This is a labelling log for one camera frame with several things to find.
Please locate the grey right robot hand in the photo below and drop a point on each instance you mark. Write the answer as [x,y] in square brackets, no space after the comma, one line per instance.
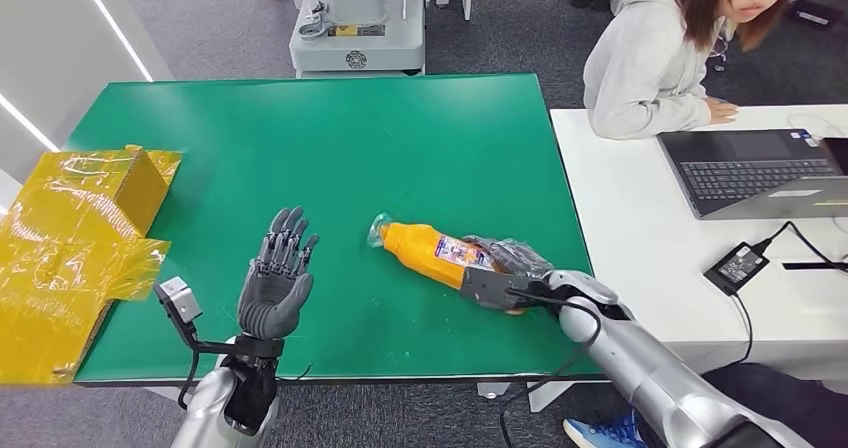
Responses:
[513,256]

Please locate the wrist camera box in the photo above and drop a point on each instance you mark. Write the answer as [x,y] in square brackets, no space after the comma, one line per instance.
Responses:
[179,298]
[487,287]

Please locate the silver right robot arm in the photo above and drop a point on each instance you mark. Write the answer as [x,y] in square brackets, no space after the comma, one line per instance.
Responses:
[636,365]

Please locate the green table mat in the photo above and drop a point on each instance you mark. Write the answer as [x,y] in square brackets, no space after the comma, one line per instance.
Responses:
[331,167]

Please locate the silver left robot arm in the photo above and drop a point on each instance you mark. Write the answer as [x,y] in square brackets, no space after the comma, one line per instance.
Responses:
[205,412]

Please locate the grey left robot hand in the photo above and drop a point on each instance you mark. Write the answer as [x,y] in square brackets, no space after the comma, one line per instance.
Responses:
[272,299]

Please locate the blue shoe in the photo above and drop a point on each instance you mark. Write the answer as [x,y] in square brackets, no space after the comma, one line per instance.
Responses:
[603,432]

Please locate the white machine base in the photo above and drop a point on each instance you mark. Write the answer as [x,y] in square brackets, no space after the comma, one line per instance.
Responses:
[371,47]

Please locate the black power adapter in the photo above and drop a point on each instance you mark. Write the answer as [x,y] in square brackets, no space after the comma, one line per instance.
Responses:
[738,267]

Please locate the black floor object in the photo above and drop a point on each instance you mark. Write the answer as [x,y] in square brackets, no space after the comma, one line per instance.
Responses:
[811,14]

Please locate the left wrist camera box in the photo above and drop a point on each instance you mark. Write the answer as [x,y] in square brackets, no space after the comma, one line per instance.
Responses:
[179,298]

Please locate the white table bracket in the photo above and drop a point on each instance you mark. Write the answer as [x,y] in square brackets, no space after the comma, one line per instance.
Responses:
[493,390]
[543,395]
[166,393]

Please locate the white desk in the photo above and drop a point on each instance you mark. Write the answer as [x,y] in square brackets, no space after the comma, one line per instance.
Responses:
[629,233]

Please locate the person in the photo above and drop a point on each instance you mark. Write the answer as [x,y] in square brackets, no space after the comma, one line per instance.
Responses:
[642,67]

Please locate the person's leg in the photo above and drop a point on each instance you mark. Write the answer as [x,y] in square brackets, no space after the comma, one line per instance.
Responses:
[782,398]

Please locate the yellow taped cardboard box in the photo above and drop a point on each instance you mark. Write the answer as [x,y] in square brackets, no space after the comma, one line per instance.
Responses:
[60,233]

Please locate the dark grey laptop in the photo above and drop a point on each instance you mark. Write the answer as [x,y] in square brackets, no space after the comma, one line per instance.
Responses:
[742,174]

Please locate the black strip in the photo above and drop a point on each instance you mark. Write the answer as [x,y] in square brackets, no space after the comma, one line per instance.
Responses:
[815,265]

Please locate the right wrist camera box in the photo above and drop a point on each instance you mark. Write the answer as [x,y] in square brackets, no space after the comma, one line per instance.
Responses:
[487,287]

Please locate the person's hand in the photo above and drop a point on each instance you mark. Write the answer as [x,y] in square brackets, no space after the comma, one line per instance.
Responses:
[722,110]

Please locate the orange detergent bottle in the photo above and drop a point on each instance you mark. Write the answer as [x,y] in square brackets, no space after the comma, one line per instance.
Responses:
[417,249]

